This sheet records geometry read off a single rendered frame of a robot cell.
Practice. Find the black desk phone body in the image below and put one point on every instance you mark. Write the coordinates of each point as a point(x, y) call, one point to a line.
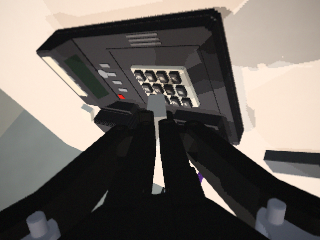
point(117, 65)

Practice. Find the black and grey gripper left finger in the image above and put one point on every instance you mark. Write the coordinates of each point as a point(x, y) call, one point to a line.
point(127, 154)

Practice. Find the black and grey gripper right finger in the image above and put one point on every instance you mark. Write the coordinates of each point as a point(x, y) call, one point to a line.
point(275, 208)

